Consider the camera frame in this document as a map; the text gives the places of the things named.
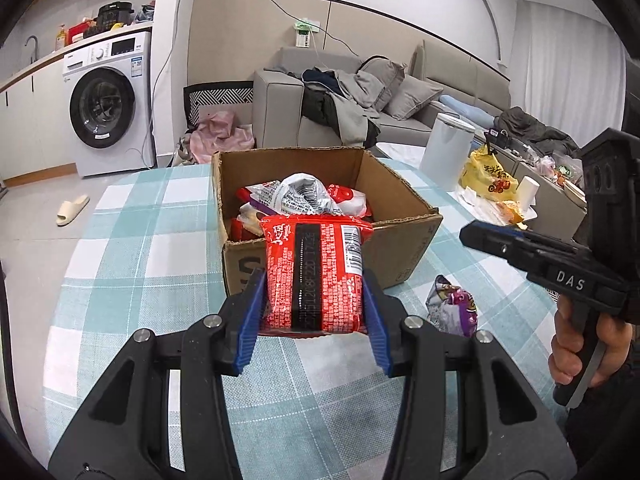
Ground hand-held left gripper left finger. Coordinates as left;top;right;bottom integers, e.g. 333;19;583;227
47;267;268;480

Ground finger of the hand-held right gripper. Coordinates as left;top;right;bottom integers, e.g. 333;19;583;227
477;222;591;259
459;221;551;274

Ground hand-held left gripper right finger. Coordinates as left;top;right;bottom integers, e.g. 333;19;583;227
361;270;578;480

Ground red packet with black stripe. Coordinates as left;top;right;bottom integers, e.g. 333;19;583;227
258;212;375;337

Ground brown cardboard box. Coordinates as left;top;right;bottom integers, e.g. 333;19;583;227
211;146;444;297

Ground purple snack packet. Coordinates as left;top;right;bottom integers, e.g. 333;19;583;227
425;275;478;338

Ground white snack packet red ends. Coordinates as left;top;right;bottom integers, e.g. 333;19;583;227
247;172;346;216

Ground person's right hand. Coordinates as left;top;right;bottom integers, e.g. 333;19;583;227
547;292;636;391

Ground orange food wrapper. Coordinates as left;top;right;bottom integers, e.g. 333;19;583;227
500;200;526;226

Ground white paper roll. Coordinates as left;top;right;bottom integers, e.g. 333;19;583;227
515;176;541;208

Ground yellow plastic bag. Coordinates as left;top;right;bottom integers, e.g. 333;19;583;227
460;147;521;203

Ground black device with label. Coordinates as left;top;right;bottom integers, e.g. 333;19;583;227
484;130;516;153

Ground white waste bin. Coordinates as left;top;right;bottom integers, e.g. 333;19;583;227
419;112;476;178

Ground dark jacket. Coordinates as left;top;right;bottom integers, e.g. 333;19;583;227
495;106;581;158

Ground light blue blanket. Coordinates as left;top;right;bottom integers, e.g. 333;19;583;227
439;95;496;128

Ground grey cushion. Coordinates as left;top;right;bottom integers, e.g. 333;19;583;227
360;57;407;111
385;77;443;121

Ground white curtain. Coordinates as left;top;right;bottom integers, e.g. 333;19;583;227
510;0;626;136

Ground pink cloth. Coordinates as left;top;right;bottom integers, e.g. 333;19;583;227
189;111;256;165

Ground grey garment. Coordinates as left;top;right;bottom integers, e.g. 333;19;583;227
330;70;383;143

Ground white washing machine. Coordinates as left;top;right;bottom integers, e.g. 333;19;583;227
62;31;157;178

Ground beige slipper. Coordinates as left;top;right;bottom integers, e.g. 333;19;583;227
56;195;91;227

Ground grey sofa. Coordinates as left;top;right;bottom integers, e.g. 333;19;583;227
252;40;511;153

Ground black garment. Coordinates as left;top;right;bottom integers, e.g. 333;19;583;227
300;69;381;148

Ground white kitchen cabinet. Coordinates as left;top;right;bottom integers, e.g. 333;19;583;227
0;57;83;186

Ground black pressure cooker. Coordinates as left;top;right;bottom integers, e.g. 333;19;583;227
96;2;135;31

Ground red box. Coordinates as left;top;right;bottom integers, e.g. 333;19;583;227
67;19;96;42

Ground black wall cable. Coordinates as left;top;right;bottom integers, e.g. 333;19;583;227
210;0;366;63

